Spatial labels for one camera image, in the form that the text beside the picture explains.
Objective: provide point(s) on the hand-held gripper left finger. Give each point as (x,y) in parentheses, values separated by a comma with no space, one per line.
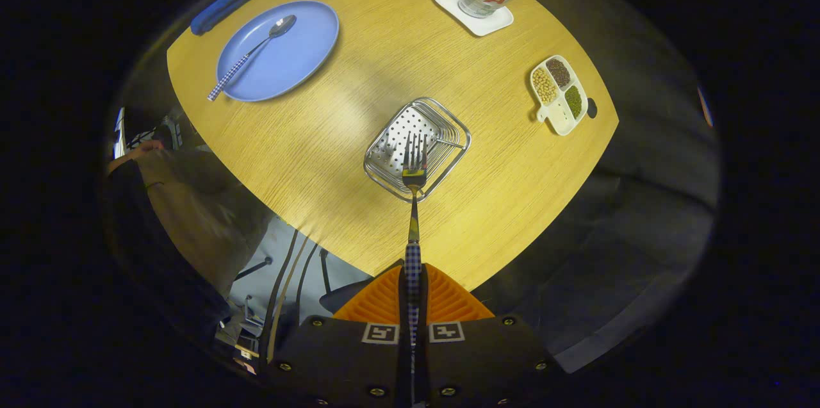
(401,299)

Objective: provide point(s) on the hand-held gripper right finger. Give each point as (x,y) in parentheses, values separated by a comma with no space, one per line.
(425,305)

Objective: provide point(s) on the person's leg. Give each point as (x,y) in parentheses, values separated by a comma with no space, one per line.
(198,209)

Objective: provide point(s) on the white divided dish of beans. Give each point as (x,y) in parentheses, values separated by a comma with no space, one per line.
(562,116)

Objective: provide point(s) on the small black round disc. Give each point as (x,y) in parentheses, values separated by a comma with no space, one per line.
(592,108)

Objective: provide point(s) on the blue round plate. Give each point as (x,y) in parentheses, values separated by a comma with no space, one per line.
(295,56)

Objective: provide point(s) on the white square coaster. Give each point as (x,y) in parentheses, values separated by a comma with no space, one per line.
(487,25)

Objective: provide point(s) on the blue folded cloth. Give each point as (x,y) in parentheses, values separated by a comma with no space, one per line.
(221,8)

